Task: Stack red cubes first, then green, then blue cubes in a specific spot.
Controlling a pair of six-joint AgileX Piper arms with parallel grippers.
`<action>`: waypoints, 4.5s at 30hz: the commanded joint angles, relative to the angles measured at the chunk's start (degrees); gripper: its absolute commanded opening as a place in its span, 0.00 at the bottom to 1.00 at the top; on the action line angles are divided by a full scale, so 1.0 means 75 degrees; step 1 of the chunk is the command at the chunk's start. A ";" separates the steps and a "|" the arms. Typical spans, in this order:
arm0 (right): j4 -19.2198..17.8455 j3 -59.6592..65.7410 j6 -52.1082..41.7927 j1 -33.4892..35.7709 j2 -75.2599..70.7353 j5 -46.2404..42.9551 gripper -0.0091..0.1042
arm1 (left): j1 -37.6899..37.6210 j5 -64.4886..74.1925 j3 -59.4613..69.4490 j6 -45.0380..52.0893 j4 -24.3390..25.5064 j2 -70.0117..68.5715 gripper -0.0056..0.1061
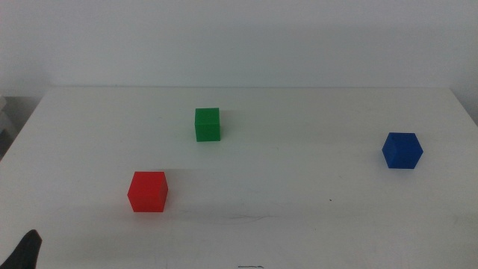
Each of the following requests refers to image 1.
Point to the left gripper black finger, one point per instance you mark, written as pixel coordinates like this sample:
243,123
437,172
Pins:
23,252

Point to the red cube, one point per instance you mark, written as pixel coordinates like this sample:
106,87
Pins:
146,192

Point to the green cube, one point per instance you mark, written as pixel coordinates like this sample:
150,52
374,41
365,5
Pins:
207,125

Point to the blue cube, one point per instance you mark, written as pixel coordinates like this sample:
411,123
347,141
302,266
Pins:
402,151

